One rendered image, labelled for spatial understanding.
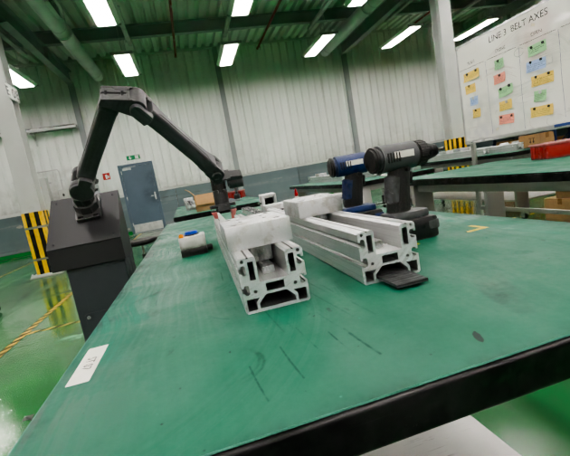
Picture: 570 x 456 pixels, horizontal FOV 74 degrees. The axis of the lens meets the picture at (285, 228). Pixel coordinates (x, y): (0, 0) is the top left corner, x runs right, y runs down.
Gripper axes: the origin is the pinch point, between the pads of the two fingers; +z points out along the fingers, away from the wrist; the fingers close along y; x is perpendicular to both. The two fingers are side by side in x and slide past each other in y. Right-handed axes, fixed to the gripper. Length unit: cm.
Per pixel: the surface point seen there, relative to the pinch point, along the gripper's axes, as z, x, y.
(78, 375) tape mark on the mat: 3, -105, -27
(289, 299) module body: 3, -98, 1
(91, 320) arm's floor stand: 23, -8, -55
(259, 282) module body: -1, -99, -3
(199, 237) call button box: -2.0, -35.0, -10.9
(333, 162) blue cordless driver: -17, -51, 30
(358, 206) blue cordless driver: -3, -51, 35
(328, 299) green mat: 3, -101, 7
